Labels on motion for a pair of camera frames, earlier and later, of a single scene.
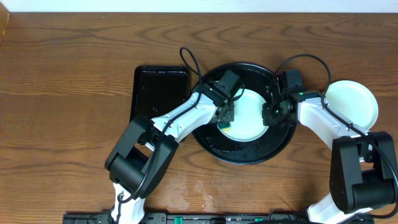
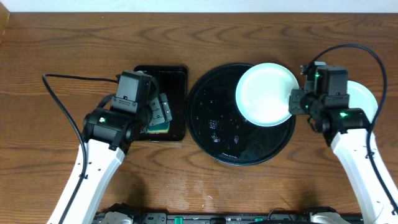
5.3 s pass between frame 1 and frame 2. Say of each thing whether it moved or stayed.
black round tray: stayed
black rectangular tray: stayed
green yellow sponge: moved
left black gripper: moved
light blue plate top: moved
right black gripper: moved
